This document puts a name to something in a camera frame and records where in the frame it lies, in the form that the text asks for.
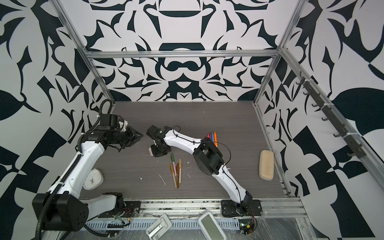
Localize tan marker pen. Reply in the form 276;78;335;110
170;163;178;188

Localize brown marker pen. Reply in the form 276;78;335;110
176;163;180;189

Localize orange highlighter pen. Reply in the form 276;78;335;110
213;132;218;147

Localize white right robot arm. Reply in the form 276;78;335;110
147;125;253;211

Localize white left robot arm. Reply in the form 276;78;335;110
32;114;143;237

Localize green cap pink marker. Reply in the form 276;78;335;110
171;153;177;176

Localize white handheld device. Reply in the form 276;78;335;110
146;214;173;240

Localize grey screen device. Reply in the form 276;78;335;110
198;211;227;240

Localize beige sponge block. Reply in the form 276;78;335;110
259;150;275;181

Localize small circuit board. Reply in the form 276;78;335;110
239;217;258;235

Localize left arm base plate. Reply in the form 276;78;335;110
98;201;141;219

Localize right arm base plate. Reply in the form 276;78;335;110
221;200;263;218

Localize black corrugated cable conduit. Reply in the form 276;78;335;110
34;98;133;240

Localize black wall hook rail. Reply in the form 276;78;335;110
297;71;367;159

